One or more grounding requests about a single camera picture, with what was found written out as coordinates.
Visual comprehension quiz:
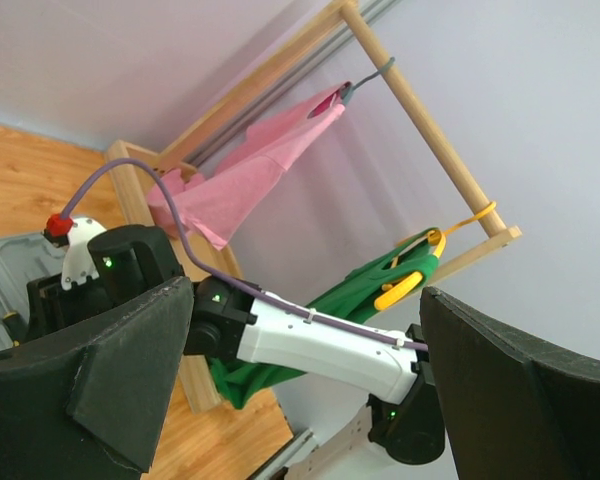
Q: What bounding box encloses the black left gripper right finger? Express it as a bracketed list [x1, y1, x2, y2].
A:
[420, 287, 600, 479]

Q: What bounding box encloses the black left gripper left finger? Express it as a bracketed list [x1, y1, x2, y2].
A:
[0, 277, 193, 479]

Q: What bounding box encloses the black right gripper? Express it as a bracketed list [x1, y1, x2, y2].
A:
[25, 224, 184, 340]

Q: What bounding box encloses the grey plastic tool case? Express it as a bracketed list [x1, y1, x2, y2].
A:
[0, 233, 65, 325]

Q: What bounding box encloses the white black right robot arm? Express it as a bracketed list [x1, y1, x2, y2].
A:
[27, 218, 446, 465]

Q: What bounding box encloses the pink shirt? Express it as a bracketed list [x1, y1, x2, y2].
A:
[162, 82, 352, 250]

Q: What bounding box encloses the yellow clothes hanger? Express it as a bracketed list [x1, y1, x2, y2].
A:
[374, 201, 497, 311]

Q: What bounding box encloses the green shirt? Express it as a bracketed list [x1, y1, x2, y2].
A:
[210, 230, 439, 409]

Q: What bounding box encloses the teal clothes hanger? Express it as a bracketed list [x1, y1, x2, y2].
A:
[339, 57, 395, 105]

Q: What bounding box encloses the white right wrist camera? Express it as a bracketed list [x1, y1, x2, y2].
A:
[61, 217, 106, 291]

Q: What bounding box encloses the wooden clothes rack frame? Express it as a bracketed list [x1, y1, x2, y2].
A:
[104, 0, 524, 414]

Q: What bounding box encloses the aluminium frame rail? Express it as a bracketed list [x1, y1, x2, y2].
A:
[248, 429, 319, 480]

